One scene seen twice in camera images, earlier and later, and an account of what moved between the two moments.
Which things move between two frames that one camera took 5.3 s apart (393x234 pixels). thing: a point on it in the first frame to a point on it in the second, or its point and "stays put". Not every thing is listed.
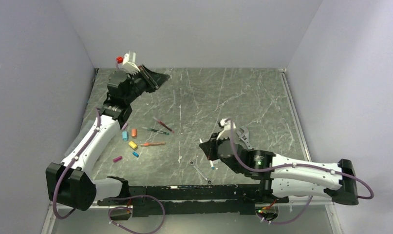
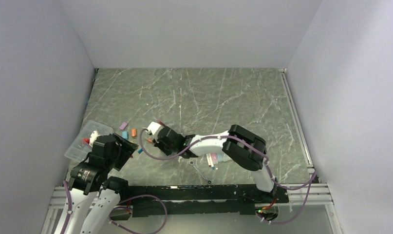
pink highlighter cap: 124,126 stays put
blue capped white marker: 213,167 stays put
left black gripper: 155,79 to 127,148
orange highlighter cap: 134,133 stays put
